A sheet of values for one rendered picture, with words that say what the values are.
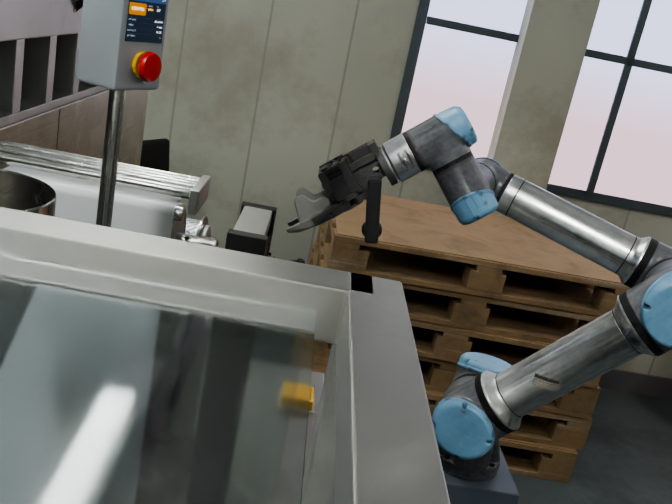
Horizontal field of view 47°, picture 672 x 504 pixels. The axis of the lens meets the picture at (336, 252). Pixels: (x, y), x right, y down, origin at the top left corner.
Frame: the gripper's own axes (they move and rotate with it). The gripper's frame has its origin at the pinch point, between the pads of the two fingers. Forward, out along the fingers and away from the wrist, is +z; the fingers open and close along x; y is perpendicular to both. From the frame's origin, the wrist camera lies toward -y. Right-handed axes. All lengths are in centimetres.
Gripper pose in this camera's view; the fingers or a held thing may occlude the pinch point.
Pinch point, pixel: (295, 227)
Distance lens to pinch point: 137.9
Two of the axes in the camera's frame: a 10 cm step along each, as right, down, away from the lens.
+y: -4.8, -8.3, -2.7
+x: 0.0, 3.1, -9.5
